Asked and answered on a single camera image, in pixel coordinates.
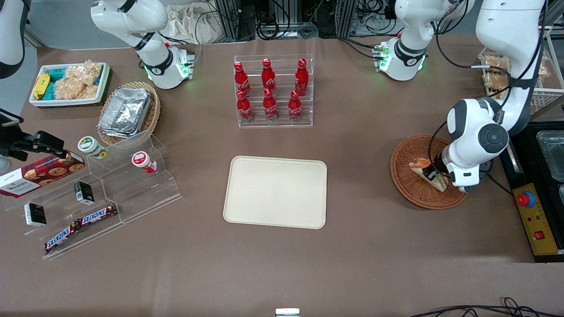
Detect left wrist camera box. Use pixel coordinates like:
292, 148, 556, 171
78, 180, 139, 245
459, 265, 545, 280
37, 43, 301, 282
448, 164, 482, 193

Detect clear bag pastry snack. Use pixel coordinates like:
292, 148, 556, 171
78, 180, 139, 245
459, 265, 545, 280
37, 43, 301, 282
485, 55, 512, 74
482, 73, 507, 95

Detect yellow control panel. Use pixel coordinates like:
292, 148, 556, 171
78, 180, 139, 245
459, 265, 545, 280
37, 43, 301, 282
512, 183, 563, 256

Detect aluminium foil container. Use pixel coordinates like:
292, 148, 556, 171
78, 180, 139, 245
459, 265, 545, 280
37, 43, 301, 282
98, 87, 152, 138

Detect Walkers shortbread cookie box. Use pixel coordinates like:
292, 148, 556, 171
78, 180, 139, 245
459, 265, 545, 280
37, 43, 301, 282
0, 151, 85, 198

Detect green lid sunflower cup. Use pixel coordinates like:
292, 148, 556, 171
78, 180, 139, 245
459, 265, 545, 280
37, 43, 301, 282
78, 136, 109, 159

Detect coiled black cables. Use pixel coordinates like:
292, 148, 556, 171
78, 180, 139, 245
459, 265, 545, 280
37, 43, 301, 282
256, 18, 319, 41

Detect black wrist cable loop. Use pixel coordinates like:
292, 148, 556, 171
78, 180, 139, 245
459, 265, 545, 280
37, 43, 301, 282
427, 121, 450, 174

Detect red lid snack cup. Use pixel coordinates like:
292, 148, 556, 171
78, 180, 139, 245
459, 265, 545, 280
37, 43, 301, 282
132, 151, 157, 173

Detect small black carton box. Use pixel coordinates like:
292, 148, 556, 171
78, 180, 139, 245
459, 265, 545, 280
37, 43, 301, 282
74, 181, 95, 205
24, 203, 47, 227

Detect white wire basket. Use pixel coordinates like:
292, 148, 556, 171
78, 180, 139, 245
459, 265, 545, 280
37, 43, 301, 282
478, 27, 564, 114

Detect clear acrylic bottle rack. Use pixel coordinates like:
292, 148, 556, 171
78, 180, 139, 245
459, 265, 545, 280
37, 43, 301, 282
234, 54, 314, 128

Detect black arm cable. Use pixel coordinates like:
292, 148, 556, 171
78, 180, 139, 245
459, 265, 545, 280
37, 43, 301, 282
434, 0, 549, 128

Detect black table edge cable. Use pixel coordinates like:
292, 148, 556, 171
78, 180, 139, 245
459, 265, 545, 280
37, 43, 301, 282
410, 297, 564, 317

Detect triangle sandwich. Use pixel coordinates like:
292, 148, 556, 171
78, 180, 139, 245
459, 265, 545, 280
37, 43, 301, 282
409, 158, 449, 193

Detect light wicker basket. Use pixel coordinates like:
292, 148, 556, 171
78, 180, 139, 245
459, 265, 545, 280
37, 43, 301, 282
97, 81, 161, 147

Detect steel pan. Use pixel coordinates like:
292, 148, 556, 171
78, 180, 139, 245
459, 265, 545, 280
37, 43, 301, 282
535, 131, 564, 183

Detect aluminium frame profile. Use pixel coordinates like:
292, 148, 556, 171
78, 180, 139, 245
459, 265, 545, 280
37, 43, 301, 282
211, 0, 257, 43

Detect black control box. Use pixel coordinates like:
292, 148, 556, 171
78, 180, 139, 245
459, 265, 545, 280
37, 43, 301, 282
500, 121, 564, 263

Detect clear bag rice crackers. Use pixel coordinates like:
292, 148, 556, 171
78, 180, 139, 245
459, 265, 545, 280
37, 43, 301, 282
66, 61, 103, 86
54, 79, 98, 100

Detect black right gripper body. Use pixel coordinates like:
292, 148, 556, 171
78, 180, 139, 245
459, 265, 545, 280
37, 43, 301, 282
0, 131, 67, 161

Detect brown wicker basket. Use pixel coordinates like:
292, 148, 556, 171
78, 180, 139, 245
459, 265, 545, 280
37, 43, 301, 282
390, 134, 468, 210

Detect cream plastic tray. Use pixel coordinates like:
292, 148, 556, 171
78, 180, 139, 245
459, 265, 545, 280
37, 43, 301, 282
223, 155, 328, 229

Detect white plastic snack bin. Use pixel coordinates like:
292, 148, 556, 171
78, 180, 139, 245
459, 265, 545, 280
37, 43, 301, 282
29, 62, 111, 107

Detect clear acrylic stepped riser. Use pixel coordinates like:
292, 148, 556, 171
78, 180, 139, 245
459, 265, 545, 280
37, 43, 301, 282
86, 130, 182, 223
4, 161, 126, 260

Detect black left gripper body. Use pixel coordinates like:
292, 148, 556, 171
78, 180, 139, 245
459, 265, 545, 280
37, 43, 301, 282
433, 147, 452, 177

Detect Snickers chocolate bar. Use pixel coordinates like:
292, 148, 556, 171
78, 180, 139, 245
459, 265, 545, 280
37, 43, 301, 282
44, 222, 82, 254
79, 204, 119, 226

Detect red Coca-Cola bottle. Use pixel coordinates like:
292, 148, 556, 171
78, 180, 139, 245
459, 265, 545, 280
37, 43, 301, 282
295, 58, 309, 95
237, 90, 254, 122
234, 61, 251, 95
262, 58, 276, 92
288, 90, 303, 122
263, 88, 278, 122

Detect white cloth bag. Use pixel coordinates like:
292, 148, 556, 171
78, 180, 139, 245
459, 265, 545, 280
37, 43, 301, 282
165, 2, 230, 44

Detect yellow snack packet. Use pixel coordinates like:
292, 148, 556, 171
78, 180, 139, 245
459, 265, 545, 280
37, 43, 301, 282
33, 74, 50, 100

